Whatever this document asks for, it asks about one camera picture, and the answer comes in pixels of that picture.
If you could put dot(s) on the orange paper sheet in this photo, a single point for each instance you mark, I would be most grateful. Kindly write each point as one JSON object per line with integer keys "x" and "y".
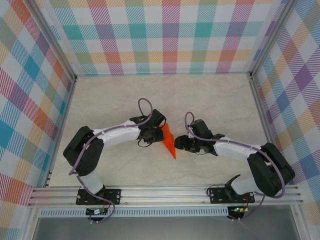
{"x": 170, "y": 145}

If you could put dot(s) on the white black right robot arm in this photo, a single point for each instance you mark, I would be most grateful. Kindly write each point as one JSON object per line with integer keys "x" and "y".
{"x": 232, "y": 152}

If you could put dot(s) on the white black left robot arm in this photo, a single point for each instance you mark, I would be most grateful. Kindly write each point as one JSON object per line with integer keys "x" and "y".
{"x": 117, "y": 133}

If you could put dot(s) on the black controller board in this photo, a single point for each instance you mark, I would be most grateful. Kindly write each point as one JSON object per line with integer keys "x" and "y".
{"x": 96, "y": 212}
{"x": 238, "y": 210}

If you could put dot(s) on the aluminium mounting rail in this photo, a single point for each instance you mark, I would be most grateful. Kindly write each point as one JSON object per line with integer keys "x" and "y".
{"x": 162, "y": 195}

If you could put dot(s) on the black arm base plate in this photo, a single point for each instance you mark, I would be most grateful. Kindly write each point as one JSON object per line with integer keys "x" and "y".
{"x": 217, "y": 196}
{"x": 113, "y": 196}

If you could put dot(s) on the aluminium side rail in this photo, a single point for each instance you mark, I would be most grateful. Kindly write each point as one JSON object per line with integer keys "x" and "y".
{"x": 266, "y": 130}
{"x": 61, "y": 130}

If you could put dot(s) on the aluminium frame post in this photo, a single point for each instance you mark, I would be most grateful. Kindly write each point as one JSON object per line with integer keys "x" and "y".
{"x": 53, "y": 40}
{"x": 272, "y": 37}

